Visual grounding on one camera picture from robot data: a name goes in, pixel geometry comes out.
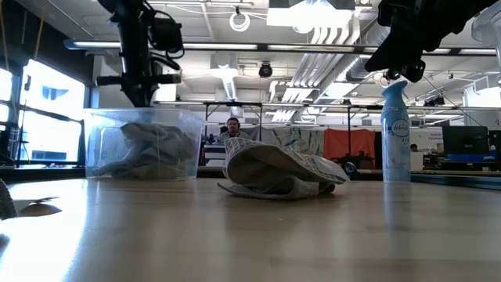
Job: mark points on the black track spotlight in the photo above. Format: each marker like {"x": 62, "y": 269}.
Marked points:
{"x": 391, "y": 75}
{"x": 434, "y": 101}

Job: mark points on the black round ceiling camera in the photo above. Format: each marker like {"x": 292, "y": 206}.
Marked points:
{"x": 265, "y": 71}

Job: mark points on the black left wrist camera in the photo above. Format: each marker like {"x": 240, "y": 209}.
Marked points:
{"x": 166, "y": 33}

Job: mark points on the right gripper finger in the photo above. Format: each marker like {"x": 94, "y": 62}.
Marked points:
{"x": 385, "y": 58}
{"x": 413, "y": 71}

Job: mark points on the red cloth curtain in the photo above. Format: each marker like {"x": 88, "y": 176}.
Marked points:
{"x": 348, "y": 143}

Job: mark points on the clear plastic bin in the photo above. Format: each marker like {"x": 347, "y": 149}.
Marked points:
{"x": 98, "y": 117}
{"x": 485, "y": 27}

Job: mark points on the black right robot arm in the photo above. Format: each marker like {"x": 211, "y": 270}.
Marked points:
{"x": 462, "y": 11}

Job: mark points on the black computer monitor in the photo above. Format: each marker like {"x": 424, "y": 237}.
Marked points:
{"x": 466, "y": 139}

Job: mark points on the overhead light bar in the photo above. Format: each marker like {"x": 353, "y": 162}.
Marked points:
{"x": 219, "y": 46}

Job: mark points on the person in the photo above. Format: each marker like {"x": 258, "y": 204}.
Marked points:
{"x": 413, "y": 147}
{"x": 233, "y": 127}

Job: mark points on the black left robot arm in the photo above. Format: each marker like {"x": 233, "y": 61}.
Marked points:
{"x": 133, "y": 39}

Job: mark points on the grey plush microfiber towel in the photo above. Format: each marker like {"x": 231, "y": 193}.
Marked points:
{"x": 152, "y": 150}

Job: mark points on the black background robot arm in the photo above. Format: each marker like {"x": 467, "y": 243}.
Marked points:
{"x": 344, "y": 160}

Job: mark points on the blue air freshener spray bottle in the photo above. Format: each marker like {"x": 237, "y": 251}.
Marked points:
{"x": 395, "y": 156}

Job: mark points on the silver ventilation duct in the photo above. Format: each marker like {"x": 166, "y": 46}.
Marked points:
{"x": 355, "y": 69}

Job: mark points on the patterned cloth curtain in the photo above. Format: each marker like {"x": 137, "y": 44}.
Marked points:
{"x": 297, "y": 143}

